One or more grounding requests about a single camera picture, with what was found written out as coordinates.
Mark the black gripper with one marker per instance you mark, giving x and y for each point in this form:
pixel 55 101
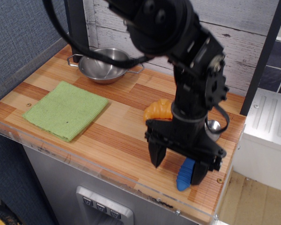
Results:
pixel 186 136

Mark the blue handled metal spoon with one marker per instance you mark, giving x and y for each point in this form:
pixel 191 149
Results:
pixel 184 175

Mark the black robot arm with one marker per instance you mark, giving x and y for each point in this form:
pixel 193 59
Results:
pixel 172 28

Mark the green cloth napkin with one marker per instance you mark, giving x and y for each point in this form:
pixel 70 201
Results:
pixel 66 111

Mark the orange toy croissant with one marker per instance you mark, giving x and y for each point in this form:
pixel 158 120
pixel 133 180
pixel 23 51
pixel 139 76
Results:
pixel 160 109

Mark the white ridged drainboard unit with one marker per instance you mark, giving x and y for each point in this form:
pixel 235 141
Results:
pixel 259 151

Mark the silver dispenser button panel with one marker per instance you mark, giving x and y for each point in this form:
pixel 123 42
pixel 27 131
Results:
pixel 99 210

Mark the stainless steel bowl with handles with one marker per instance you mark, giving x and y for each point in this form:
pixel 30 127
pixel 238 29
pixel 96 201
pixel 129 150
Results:
pixel 101 72

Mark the black right vertical post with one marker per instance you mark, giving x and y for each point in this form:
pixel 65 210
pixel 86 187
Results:
pixel 264 56

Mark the black vertical post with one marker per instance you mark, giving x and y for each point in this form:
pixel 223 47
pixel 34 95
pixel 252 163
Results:
pixel 264 56
pixel 76 21

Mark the black left vertical post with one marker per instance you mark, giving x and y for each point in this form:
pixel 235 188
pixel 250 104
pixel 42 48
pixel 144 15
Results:
pixel 76 21

